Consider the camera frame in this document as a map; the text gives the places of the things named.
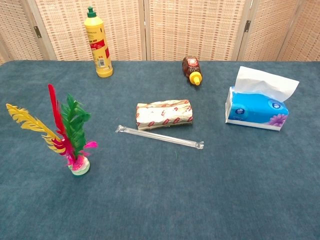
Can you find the blue tissue pack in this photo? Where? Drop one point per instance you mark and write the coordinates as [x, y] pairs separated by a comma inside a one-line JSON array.
[[255, 110]]

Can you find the white red printed paper package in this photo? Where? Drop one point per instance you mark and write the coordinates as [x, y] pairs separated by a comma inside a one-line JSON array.
[[162, 115]]

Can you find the clear wrapped drinking straw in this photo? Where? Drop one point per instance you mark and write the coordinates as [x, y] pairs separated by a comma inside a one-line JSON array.
[[160, 136]]

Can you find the brown bottle with yellow cap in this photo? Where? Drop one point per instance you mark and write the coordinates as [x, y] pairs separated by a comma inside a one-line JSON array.
[[191, 67]]

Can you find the blue carpet table cloth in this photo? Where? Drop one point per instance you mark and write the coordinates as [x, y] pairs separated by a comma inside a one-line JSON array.
[[160, 187]]

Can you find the colourful feather shuttlecock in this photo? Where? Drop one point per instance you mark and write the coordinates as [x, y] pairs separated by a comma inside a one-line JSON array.
[[72, 130]]

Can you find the woven bamboo folding screen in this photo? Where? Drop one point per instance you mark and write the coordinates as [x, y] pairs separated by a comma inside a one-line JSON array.
[[175, 27]]

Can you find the yellow bottle with green cap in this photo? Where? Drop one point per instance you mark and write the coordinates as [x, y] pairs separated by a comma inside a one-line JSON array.
[[98, 45]]

